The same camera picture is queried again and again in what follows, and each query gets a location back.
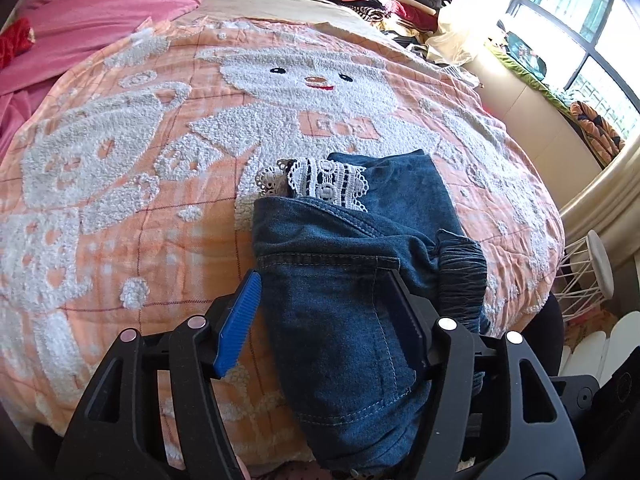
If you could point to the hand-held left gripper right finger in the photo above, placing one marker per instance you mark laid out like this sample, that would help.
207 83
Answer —
411 330

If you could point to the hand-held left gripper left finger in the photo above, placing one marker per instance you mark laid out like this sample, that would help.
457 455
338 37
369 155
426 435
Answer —
240 325

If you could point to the blue denim pants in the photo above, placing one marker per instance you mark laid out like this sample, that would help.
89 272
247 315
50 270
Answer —
325 310

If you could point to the white slatted panel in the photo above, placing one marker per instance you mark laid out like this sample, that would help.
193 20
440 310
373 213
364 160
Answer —
615 340

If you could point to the dark cloth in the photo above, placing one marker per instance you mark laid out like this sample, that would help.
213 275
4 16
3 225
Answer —
547 335

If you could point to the orange printed blanket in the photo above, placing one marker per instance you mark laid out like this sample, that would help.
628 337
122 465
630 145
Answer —
150 210

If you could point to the orange patterned cloth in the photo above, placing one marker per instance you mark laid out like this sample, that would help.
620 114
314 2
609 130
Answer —
597 130

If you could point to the green cloth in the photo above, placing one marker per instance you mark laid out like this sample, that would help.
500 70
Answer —
555 91

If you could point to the teal bag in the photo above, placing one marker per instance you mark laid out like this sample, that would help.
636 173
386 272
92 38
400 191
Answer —
525 55

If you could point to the pink quilt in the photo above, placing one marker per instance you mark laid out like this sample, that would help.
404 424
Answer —
90 15

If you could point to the red cloth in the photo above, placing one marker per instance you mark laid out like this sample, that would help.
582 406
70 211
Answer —
15 42

